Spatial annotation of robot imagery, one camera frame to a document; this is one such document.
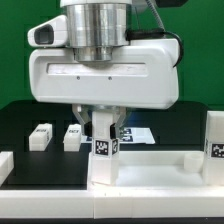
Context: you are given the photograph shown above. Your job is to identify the white desk top tray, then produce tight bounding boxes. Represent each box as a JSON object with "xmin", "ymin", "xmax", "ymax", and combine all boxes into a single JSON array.
[{"xmin": 88, "ymin": 151, "xmax": 217, "ymax": 188}]

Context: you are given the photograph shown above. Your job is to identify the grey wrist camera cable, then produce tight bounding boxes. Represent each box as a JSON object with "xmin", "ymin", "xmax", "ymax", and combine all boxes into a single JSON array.
[{"xmin": 125, "ymin": 0, "xmax": 185, "ymax": 69}]

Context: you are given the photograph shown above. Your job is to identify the fiducial marker sheet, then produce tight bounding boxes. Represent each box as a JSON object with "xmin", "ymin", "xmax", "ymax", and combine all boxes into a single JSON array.
[{"xmin": 80, "ymin": 126, "xmax": 157, "ymax": 146}]

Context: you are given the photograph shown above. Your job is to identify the white front barrier wall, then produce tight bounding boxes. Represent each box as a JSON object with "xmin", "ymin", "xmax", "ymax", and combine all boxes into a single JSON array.
[{"xmin": 0, "ymin": 188, "xmax": 224, "ymax": 219}]

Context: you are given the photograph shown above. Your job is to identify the white left barrier block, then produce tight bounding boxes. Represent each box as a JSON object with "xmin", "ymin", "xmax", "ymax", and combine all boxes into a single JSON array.
[{"xmin": 0, "ymin": 151, "xmax": 14, "ymax": 187}]

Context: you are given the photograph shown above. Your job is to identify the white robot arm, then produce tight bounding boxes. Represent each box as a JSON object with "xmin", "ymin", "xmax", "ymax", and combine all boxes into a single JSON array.
[{"xmin": 27, "ymin": 0, "xmax": 183, "ymax": 139}]

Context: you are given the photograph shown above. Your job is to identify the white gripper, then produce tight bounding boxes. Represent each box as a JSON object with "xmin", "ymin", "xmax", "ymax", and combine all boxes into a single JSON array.
[{"xmin": 28, "ymin": 15, "xmax": 180, "ymax": 139}]

